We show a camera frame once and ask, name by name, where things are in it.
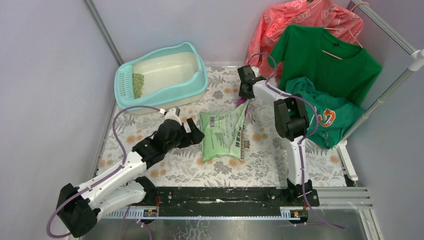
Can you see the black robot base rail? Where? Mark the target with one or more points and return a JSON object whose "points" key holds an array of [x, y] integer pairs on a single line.
{"points": [[226, 202]]}

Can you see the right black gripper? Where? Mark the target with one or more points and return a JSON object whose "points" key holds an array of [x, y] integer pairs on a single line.
{"points": [[242, 95]]}

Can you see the teal cat litter box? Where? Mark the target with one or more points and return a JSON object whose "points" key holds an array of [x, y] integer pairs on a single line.
{"points": [[173, 76]]}

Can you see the green cat litter bag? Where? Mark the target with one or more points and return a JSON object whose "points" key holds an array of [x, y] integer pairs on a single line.
{"points": [[224, 133]]}

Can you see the green litter pile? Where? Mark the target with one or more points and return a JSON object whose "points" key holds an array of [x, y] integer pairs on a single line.
{"points": [[138, 81]]}

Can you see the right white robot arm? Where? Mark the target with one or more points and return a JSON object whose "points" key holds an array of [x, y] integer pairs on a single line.
{"points": [[291, 123]]}

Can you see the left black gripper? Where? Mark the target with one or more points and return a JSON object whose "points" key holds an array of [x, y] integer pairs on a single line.
{"points": [[196, 136]]}

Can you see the green jersey with orange logo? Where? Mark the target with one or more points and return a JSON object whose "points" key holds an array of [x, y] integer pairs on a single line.
{"points": [[335, 115]]}

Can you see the metal clothes rack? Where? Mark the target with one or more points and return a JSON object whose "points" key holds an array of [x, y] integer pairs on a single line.
{"points": [[385, 24]]}

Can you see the green t-shirt on hanger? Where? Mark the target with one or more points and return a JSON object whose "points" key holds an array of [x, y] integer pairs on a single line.
{"points": [[335, 67]]}

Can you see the purple litter scoop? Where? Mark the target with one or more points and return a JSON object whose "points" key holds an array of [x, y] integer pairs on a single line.
{"points": [[240, 102]]}

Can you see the pink patterned garment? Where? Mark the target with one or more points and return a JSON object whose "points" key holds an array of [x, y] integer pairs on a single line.
{"points": [[343, 24]]}

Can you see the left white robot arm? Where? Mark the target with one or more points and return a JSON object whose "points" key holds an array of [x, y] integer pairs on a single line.
{"points": [[80, 207]]}

